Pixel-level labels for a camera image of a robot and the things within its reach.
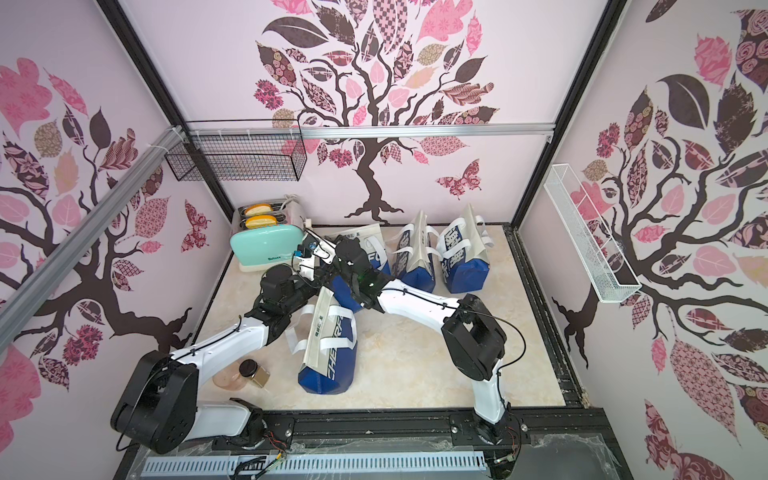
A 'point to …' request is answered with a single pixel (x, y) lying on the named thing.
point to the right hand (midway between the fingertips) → (331, 235)
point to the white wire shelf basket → (610, 274)
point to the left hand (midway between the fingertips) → (337, 272)
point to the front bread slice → (256, 221)
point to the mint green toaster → (268, 249)
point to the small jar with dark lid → (251, 369)
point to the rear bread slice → (258, 209)
